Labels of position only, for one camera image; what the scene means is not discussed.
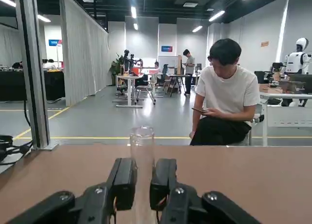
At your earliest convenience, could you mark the black humanoid robot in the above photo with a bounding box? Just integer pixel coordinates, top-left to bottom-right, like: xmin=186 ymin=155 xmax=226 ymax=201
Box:
xmin=123 ymin=49 xmax=144 ymax=75

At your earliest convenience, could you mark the grey curtain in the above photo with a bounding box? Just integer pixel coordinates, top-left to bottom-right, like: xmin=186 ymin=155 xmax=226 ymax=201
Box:
xmin=59 ymin=0 xmax=110 ymax=107

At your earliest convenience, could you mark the black cable bundle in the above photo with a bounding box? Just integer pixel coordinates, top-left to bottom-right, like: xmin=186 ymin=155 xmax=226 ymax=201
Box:
xmin=0 ymin=135 xmax=34 ymax=166

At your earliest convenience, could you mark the clear glass test tube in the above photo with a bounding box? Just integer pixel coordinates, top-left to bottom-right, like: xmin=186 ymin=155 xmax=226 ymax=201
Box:
xmin=129 ymin=126 xmax=156 ymax=224

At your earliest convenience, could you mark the standing person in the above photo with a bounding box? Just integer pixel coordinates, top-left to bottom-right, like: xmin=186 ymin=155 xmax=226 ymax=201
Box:
xmin=182 ymin=48 xmax=196 ymax=96

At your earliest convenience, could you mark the black covered table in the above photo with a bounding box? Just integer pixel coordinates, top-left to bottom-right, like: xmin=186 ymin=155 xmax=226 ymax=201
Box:
xmin=0 ymin=70 xmax=66 ymax=102

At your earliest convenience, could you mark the whiteboard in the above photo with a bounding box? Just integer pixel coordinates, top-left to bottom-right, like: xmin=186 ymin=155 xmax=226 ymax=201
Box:
xmin=158 ymin=55 xmax=179 ymax=69

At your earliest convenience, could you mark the aluminium frame post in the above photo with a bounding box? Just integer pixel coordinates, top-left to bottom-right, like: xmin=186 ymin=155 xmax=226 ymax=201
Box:
xmin=13 ymin=0 xmax=60 ymax=151

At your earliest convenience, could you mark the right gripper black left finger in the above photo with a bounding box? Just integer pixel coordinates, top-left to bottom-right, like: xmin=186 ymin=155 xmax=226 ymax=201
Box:
xmin=4 ymin=157 xmax=137 ymax=224

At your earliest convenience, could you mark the white table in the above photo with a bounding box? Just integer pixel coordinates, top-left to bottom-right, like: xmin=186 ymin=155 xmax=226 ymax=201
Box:
xmin=258 ymin=90 xmax=312 ymax=147

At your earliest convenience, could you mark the seated person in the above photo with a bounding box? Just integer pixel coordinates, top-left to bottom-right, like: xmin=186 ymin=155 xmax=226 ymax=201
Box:
xmin=189 ymin=38 xmax=261 ymax=147

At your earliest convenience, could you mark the grey chair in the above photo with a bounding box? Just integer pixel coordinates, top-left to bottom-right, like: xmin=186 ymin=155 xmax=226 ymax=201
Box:
xmin=226 ymin=104 xmax=266 ymax=147

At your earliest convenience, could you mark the white humanoid robot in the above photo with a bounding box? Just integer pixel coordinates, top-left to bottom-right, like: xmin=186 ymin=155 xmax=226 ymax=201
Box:
xmin=284 ymin=37 xmax=312 ymax=75

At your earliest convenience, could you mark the white desk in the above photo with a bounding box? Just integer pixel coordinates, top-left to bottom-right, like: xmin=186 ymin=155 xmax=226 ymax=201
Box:
xmin=114 ymin=74 xmax=145 ymax=108

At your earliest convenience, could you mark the green potted plant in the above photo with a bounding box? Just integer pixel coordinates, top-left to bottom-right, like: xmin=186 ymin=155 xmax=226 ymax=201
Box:
xmin=111 ymin=54 xmax=125 ymax=86

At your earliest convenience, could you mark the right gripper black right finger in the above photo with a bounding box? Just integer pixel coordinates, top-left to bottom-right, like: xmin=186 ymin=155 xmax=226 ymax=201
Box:
xmin=149 ymin=158 xmax=263 ymax=224

